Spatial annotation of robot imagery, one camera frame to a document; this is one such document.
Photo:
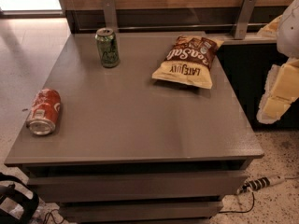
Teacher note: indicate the right metal bracket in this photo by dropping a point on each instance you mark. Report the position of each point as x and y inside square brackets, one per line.
[242, 22]

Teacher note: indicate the black bag with strap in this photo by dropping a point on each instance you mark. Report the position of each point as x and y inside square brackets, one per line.
[18, 202]

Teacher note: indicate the metal bracket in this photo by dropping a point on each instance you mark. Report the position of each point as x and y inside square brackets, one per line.
[242, 22]
[110, 14]

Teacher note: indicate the Late July chip bag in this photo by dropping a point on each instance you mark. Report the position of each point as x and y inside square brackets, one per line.
[189, 61]

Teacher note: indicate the wooden counter panel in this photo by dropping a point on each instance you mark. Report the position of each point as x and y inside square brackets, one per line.
[88, 15]

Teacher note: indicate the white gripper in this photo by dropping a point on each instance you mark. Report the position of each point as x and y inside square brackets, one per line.
[290, 32]

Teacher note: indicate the grey drawer cabinet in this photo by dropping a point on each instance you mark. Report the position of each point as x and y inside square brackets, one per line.
[128, 148]

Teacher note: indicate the left metal bracket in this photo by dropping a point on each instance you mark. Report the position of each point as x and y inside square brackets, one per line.
[110, 14]

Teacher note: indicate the red coke can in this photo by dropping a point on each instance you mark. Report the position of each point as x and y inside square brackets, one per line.
[44, 112]

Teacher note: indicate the green soda can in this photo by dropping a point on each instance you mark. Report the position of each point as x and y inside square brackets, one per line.
[106, 42]

